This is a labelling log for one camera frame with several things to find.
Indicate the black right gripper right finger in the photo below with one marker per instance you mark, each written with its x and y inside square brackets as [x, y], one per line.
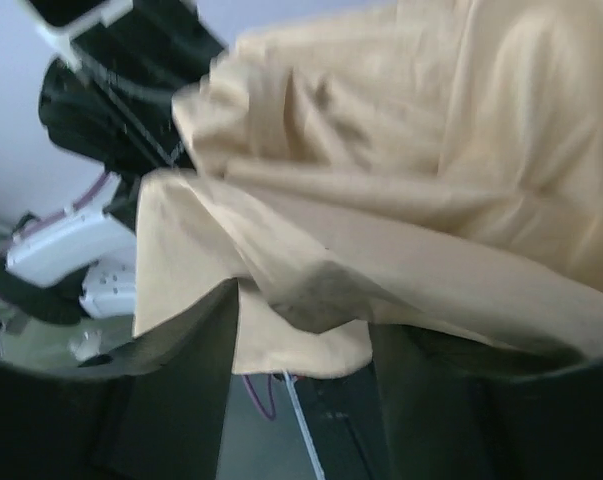
[456, 409]

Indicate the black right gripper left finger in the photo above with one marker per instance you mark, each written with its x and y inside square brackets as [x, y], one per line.
[153, 408]

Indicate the beige and black folding umbrella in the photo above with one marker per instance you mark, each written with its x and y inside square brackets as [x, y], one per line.
[430, 163]

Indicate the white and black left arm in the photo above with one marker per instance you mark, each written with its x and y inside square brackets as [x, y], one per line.
[106, 96]

